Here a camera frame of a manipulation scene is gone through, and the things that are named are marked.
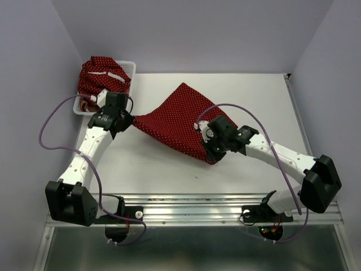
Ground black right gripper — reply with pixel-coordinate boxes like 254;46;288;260
200;132;228;163

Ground red polka dot skirt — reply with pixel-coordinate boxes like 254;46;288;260
77;56;131;96
132;82;238;166

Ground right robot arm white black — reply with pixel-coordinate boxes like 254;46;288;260
194;115;342;223

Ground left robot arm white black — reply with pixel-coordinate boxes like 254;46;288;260
45;90;134;226

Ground red patterned skirt in basket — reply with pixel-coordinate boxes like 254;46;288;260
78;97;99;113

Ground red polka dot skirt in basket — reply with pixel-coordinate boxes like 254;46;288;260
77;56;131;96

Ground white plastic basket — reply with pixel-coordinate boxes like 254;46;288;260
73;56;136;116

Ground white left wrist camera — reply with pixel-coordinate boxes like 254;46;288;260
90;89;108;108

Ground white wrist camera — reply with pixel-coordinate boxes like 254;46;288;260
90;89;108;108
193;120;214;142

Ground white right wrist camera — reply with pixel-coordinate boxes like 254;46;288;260
193;120;214;142

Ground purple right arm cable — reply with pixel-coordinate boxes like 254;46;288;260
197;103;310;246

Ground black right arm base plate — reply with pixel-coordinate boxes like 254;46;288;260
241;204;293;224

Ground aluminium rail frame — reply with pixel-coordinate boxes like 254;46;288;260
35;73;360;270

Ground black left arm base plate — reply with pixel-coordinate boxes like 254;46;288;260
94;206;144;225

